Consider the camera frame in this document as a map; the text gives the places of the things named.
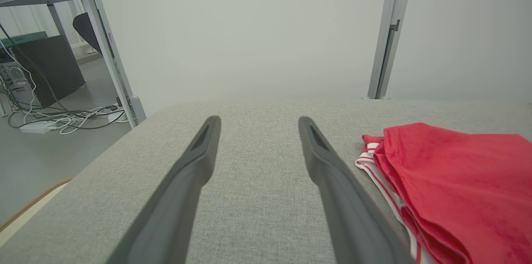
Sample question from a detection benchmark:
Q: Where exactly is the grey partition edge frame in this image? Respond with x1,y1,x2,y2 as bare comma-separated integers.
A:
74,0,147,130

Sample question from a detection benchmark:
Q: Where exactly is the grey slotted partition post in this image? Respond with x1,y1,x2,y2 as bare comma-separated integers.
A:
367,0,416,100

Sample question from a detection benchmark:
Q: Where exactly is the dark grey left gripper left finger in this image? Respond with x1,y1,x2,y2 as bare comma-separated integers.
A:
106,115,222,264

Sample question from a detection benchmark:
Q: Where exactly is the silver computer case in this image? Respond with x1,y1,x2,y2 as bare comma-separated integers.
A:
0,62,30,92

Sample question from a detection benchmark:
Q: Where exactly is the white power cable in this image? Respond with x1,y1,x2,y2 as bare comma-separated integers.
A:
21,104,126,136

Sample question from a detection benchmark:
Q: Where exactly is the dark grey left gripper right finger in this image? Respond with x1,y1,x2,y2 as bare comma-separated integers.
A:
298,116,416,264

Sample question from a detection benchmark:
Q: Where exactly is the green board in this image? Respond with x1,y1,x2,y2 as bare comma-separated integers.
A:
0,31,49,49

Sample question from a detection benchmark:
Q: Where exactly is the white power strip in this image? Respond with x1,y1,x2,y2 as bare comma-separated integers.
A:
19,121,51,134

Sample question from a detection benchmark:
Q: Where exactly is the red Bulls 23 jersey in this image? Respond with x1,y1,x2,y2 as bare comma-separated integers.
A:
355,122,532,264

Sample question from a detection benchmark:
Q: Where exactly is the black computer tower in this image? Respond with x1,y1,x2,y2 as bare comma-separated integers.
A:
12,35,86,107

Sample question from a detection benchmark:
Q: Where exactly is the beige mat with brown edge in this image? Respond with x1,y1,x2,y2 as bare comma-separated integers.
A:
0,178,74,249

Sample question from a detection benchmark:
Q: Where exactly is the black office chair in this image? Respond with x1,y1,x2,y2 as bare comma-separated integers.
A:
72,12,103,55

